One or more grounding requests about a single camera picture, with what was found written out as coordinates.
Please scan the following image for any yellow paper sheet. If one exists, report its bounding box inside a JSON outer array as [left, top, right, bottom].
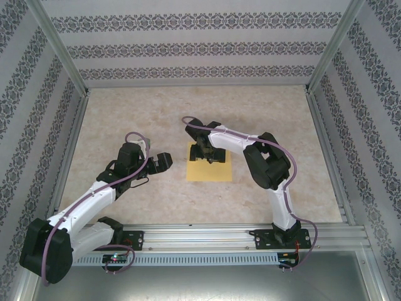
[[185, 141, 233, 182]]

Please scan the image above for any circuit board with green light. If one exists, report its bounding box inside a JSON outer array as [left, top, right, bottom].
[[102, 253, 130, 264]]

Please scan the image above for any small circuit board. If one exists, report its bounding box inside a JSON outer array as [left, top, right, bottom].
[[278, 252, 300, 268]]

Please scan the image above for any grey metal panel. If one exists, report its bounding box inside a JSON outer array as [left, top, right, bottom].
[[33, 265, 377, 301]]

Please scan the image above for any aluminium side rail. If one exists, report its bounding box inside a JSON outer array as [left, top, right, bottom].
[[304, 87, 358, 226], [46, 89, 91, 220]]

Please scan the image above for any aluminium mounting rail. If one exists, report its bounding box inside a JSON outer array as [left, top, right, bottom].
[[73, 223, 369, 252]]

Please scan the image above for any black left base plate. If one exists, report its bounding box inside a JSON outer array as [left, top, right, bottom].
[[120, 230, 145, 251]]

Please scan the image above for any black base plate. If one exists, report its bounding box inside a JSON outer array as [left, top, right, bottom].
[[120, 230, 145, 251], [253, 228, 311, 251]]

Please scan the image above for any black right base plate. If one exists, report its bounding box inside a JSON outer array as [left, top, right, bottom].
[[253, 228, 311, 251]]

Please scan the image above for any slotted grey cable duct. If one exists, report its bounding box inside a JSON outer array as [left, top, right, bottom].
[[73, 252, 280, 267]]

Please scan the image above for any aluminium frame post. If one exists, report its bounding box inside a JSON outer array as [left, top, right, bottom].
[[29, 0, 91, 97], [304, 0, 367, 95]]

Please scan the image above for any aluminium frame beam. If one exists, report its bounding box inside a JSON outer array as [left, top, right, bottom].
[[12, 272, 41, 301], [357, 247, 392, 301]]

